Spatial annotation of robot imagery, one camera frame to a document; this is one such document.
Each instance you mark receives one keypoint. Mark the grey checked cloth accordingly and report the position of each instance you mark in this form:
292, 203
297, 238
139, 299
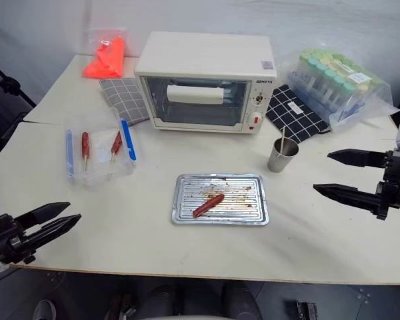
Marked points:
125, 96

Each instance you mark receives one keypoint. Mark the metal cup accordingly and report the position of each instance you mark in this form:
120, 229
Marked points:
281, 158

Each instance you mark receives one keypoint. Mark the orange item in plastic bag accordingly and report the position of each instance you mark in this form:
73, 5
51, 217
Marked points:
106, 61

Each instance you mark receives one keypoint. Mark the small black floor object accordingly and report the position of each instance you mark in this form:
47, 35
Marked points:
306, 310

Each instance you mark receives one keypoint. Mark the cream toaster oven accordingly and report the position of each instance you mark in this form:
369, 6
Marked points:
203, 56

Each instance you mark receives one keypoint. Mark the bare wooden skewer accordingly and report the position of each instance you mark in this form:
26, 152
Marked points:
282, 140

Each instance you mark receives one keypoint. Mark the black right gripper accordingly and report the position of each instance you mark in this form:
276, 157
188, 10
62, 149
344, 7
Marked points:
395, 186

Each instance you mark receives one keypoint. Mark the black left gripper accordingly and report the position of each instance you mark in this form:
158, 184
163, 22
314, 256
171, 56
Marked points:
8, 241

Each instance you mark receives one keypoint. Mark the black checked cloth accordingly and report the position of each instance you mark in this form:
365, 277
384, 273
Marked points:
295, 111

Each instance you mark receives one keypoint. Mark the loose red sausage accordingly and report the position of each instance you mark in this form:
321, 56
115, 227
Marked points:
208, 205

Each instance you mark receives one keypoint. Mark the clear box with blue latches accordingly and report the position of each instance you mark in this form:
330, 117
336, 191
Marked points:
100, 173

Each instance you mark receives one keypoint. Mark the bag of colour-capped tubes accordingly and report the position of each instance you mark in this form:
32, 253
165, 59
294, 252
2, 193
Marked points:
336, 86

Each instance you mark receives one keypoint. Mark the ribbed metal baking tray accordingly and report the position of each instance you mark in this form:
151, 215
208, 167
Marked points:
220, 210

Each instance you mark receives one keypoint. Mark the grey shoe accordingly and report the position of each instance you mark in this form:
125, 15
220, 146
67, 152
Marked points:
45, 310

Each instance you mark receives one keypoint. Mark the black stand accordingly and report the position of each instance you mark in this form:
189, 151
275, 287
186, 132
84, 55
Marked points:
6, 90

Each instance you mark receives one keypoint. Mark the red skewered sausage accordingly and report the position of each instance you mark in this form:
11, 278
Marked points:
85, 144
116, 142

